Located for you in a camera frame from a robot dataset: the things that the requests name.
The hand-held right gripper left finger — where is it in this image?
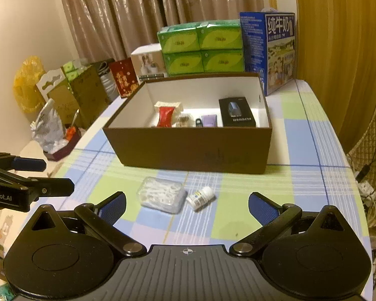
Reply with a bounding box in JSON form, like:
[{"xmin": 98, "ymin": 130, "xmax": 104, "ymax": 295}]
[{"xmin": 30, "ymin": 191, "xmax": 146, "ymax": 258}]

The red snack packet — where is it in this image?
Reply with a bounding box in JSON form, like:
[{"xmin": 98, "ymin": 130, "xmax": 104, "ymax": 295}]
[{"xmin": 157, "ymin": 107, "xmax": 175, "ymax": 128}]

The blue milk carton box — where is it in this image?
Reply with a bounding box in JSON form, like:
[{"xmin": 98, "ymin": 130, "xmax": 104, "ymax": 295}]
[{"xmin": 240, "ymin": 8, "xmax": 297, "ymax": 97}]

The beige curtain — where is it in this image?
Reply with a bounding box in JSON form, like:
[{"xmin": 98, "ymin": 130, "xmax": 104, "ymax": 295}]
[{"xmin": 55, "ymin": 0, "xmax": 265, "ymax": 66}]

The plaid tablecloth desktop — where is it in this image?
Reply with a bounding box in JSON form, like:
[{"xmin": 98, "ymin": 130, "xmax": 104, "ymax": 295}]
[{"xmin": 25, "ymin": 78, "xmax": 372, "ymax": 258}]

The black cable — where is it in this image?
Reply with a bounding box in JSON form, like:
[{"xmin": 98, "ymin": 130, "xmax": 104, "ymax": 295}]
[{"xmin": 348, "ymin": 160, "xmax": 376, "ymax": 183}]

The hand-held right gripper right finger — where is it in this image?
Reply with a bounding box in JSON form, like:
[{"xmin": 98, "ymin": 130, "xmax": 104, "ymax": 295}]
[{"xmin": 229, "ymin": 192, "xmax": 345, "ymax": 257}]

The white power strip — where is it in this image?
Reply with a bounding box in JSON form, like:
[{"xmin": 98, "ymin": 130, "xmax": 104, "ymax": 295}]
[{"xmin": 357, "ymin": 180, "xmax": 376, "ymax": 204}]

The green tissue multipack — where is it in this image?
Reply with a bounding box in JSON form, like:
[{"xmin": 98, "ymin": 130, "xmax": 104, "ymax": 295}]
[{"xmin": 157, "ymin": 19, "xmax": 245, "ymax": 76}]

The dark red small tray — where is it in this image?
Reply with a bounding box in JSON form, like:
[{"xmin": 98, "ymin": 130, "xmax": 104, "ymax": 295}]
[{"xmin": 45, "ymin": 125, "xmax": 82, "ymax": 162}]

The speckled small packet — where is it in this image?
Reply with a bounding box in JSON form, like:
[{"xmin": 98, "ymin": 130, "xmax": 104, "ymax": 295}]
[{"xmin": 175, "ymin": 114, "xmax": 192, "ymax": 128}]

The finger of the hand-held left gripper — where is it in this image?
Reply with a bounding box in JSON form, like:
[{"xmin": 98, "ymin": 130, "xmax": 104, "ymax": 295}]
[
  {"xmin": 27, "ymin": 178, "xmax": 75, "ymax": 197},
  {"xmin": 0, "ymin": 152, "xmax": 47, "ymax": 172}
]

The quilted chair cover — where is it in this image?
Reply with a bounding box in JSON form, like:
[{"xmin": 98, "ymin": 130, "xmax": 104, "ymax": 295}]
[{"xmin": 346, "ymin": 100, "xmax": 376, "ymax": 226}]

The cardboard pack white hang tab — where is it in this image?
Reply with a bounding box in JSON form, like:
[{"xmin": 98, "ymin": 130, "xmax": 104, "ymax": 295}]
[{"xmin": 35, "ymin": 69, "xmax": 79, "ymax": 126}]

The red gift box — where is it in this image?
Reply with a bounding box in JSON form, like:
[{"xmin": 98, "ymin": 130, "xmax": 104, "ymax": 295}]
[{"xmin": 110, "ymin": 59, "xmax": 139, "ymax": 98}]

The white photo print box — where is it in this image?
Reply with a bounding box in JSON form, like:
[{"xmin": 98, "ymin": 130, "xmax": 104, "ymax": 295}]
[{"xmin": 131, "ymin": 44, "xmax": 167, "ymax": 85}]

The black shaver box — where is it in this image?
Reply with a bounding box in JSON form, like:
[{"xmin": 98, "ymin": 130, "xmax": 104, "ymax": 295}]
[{"xmin": 219, "ymin": 97, "xmax": 257, "ymax": 128}]

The clear floss pick box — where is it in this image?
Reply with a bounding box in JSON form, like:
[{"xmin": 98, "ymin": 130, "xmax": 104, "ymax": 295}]
[{"xmin": 136, "ymin": 177, "xmax": 187, "ymax": 215}]

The brown cardboard box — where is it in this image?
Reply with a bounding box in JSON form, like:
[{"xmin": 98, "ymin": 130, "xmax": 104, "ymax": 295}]
[{"xmin": 102, "ymin": 71, "xmax": 273, "ymax": 176}]

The white pill bottle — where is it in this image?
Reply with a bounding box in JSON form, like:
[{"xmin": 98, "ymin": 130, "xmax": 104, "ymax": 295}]
[{"xmin": 186, "ymin": 186, "xmax": 214, "ymax": 210}]

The yellow plastic bag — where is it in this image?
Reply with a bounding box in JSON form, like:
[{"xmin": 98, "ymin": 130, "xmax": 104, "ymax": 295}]
[{"xmin": 13, "ymin": 56, "xmax": 47, "ymax": 113}]

